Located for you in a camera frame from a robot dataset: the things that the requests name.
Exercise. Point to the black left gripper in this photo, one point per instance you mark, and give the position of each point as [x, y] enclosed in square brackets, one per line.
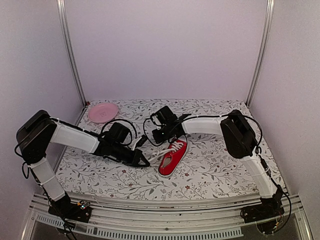
[135, 159]

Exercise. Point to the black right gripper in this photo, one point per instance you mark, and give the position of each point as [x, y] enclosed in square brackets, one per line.
[157, 139]

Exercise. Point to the red canvas sneaker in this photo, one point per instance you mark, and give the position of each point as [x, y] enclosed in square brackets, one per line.
[170, 157]

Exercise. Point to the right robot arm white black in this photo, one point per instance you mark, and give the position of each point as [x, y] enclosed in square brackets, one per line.
[239, 137]

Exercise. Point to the floral patterned table mat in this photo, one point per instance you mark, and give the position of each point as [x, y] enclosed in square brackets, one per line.
[207, 171]

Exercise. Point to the pink plastic plate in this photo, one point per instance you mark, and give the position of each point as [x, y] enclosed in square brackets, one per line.
[102, 113]

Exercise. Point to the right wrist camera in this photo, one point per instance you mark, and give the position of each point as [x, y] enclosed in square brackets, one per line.
[154, 119]

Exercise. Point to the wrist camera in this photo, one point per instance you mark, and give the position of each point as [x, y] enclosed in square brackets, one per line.
[138, 142]
[154, 119]

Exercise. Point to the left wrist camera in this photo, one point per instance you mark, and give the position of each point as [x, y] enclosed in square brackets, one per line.
[138, 142]

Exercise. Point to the front aluminium rail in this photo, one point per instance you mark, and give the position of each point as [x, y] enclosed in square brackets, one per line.
[206, 219]

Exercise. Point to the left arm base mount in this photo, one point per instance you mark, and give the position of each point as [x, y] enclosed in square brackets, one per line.
[80, 211]

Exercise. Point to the right aluminium frame post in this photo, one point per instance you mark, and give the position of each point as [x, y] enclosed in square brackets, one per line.
[268, 19]

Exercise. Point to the aluminium frame post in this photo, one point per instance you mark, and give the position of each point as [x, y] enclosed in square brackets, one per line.
[61, 7]
[268, 19]

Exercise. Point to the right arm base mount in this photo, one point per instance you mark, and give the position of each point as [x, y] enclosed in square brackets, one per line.
[269, 212]

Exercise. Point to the left aluminium frame post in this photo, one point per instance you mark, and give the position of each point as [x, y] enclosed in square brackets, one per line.
[61, 7]

